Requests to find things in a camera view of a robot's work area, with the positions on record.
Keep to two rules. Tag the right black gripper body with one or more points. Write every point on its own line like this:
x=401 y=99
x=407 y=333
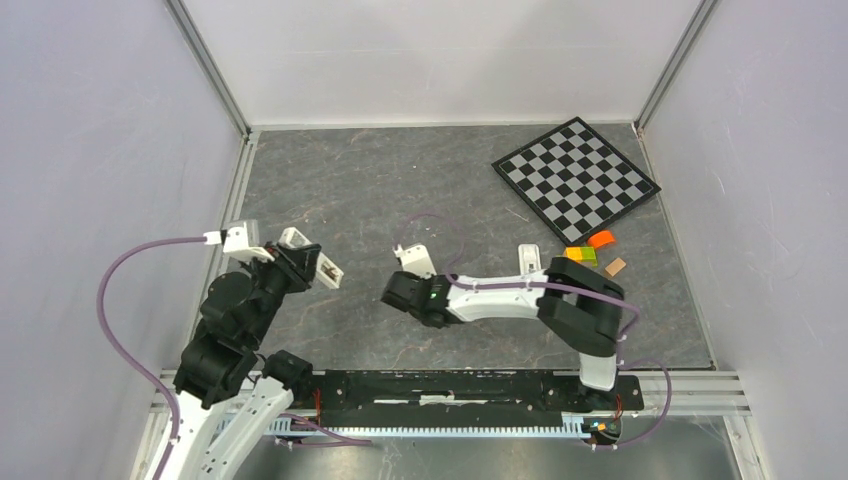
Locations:
x=429 y=281

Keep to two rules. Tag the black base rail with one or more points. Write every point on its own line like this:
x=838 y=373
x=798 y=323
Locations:
x=456 y=398

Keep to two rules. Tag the small white remote with buttons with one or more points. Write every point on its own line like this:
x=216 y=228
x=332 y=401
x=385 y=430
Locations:
x=308 y=259

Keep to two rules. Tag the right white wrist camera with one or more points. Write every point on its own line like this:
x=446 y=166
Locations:
x=415 y=259

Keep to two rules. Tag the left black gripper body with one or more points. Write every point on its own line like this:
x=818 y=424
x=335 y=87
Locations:
x=286 y=272

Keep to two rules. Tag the green orange block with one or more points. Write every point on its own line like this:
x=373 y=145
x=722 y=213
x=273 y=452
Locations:
x=581 y=254

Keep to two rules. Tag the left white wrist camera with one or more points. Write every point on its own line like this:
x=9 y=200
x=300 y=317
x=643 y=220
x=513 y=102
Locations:
x=240 y=241

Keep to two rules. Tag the orange curved block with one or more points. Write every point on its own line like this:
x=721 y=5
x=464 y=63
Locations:
x=602 y=239

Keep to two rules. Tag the black white checkerboard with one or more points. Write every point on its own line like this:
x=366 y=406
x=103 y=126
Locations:
x=575 y=181

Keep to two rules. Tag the white remote control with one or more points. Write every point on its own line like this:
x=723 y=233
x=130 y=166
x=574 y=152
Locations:
x=529 y=258

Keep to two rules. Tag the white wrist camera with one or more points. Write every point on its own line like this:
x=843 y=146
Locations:
x=415 y=259
x=240 y=241

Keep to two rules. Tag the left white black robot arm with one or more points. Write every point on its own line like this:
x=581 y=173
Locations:
x=234 y=319

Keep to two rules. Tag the tan wooden block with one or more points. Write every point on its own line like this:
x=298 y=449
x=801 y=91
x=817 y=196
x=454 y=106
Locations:
x=615 y=267

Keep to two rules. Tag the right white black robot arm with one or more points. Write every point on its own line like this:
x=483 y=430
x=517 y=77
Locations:
x=580 y=306

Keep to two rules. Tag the white slotted cable duct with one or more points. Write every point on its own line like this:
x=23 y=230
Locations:
x=568 y=427

